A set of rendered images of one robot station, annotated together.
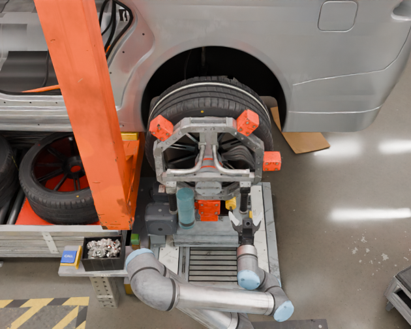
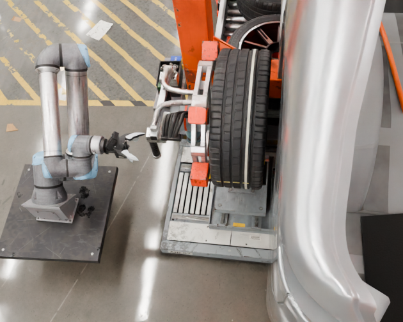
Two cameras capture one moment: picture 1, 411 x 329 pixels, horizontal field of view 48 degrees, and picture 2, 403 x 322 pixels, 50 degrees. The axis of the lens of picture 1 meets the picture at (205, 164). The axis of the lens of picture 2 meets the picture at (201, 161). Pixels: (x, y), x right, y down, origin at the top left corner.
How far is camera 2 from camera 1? 2.24 m
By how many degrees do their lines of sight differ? 58
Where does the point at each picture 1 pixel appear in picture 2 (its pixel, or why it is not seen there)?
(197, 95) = (231, 62)
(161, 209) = not seen: hidden behind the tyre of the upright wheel
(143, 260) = (70, 48)
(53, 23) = not seen: outside the picture
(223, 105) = (214, 86)
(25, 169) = (269, 18)
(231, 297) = (45, 116)
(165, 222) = not seen: hidden behind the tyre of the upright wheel
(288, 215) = (258, 281)
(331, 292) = (157, 305)
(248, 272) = (73, 138)
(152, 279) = (48, 50)
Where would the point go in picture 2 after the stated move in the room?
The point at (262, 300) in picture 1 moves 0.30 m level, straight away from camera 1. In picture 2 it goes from (46, 145) to (101, 160)
